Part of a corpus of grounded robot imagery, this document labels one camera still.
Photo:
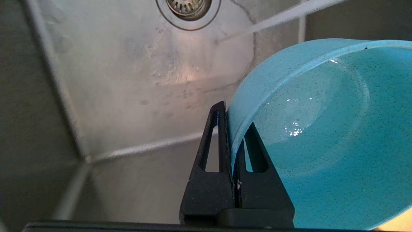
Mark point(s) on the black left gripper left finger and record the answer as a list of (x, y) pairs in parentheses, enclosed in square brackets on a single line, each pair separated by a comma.
[(207, 193)]

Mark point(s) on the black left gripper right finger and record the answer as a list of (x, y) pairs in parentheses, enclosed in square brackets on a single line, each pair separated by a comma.
[(260, 193)]

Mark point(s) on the teal bowl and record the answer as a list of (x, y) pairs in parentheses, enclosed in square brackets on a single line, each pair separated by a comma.
[(338, 135)]

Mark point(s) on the stainless steel sink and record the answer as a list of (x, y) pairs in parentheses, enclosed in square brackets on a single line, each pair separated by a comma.
[(112, 96)]

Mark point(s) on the running tap water stream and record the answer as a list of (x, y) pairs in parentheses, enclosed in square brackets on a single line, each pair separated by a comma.
[(280, 18)]

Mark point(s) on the round metal drain strainer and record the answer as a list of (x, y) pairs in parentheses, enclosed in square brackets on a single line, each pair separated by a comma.
[(188, 9)]

